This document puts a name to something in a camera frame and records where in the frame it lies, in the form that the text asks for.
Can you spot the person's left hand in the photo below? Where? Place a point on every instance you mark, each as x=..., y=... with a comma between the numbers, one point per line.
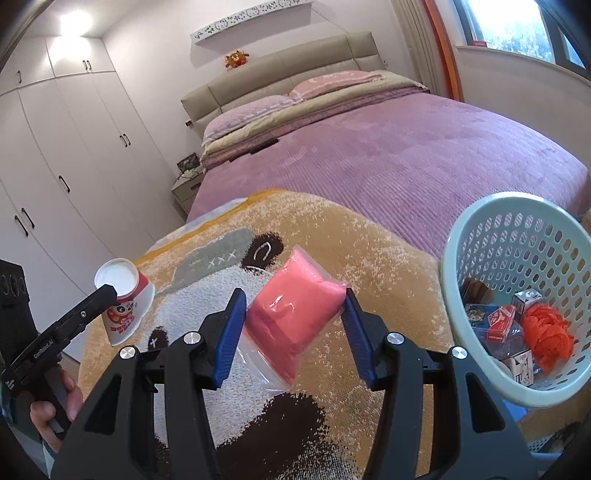
x=46, y=424

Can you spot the red white paper cup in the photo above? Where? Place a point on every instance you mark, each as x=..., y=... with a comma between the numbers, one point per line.
x=131, y=318

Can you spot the dark framed window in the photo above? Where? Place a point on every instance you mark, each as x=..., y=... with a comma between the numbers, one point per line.
x=517, y=27

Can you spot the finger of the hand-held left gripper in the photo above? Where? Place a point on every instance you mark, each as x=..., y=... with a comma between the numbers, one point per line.
x=69, y=330

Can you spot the orange crumpled plastic bag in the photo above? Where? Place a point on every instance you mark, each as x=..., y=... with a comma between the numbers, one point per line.
x=549, y=337

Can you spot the white wardrobe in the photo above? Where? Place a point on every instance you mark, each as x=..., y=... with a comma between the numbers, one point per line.
x=69, y=161

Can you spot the beige padded headboard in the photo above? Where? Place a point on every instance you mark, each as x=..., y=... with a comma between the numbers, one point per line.
x=286, y=69

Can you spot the beige curtain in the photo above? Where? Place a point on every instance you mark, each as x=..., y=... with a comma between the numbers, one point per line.
x=415, y=41

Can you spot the white carved wall shelf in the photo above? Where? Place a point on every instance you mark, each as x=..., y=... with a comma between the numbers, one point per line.
x=249, y=17

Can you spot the orange curtain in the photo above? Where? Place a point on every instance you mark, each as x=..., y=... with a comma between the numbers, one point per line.
x=445, y=50

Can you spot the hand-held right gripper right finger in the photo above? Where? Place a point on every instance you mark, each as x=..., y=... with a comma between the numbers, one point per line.
x=358, y=337

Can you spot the printed tan blanket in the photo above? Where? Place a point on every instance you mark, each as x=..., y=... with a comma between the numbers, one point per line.
x=369, y=240

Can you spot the white black printed box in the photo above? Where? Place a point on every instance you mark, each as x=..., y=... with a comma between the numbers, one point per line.
x=526, y=302

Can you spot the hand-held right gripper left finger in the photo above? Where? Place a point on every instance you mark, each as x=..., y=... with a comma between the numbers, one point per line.
x=228, y=341

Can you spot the brown box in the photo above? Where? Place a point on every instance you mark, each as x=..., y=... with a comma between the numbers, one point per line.
x=474, y=291

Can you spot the pink pillow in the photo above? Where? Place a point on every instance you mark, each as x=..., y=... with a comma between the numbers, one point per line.
x=244, y=113
x=332, y=83

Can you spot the pink packet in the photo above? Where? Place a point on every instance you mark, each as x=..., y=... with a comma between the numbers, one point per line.
x=295, y=304

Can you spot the folded beige quilt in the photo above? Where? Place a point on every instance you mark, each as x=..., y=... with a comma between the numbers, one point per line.
x=295, y=117

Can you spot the bed with purple bedspread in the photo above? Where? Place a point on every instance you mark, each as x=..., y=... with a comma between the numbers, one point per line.
x=415, y=152

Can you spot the grey nightstand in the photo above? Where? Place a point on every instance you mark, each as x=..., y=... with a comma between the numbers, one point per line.
x=187, y=194

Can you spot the red box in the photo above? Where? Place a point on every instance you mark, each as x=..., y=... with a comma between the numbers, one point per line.
x=498, y=323

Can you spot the orange plush toy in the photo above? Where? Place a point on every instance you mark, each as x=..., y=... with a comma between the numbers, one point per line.
x=237, y=60

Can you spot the light green plastic basket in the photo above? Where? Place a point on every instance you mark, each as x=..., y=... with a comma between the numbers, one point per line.
x=450, y=286

